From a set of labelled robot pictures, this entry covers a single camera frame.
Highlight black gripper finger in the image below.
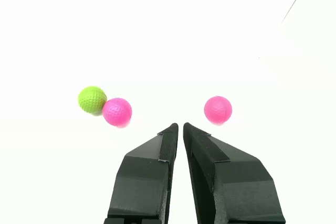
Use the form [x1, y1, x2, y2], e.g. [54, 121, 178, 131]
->
[103, 122, 180, 224]
[183, 122, 287, 224]

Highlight pink golf ball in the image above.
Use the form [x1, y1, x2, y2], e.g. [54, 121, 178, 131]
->
[204, 95, 233, 125]
[102, 97, 133, 127]

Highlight green golf ball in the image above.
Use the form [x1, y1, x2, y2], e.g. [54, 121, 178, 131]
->
[77, 86, 108, 116]

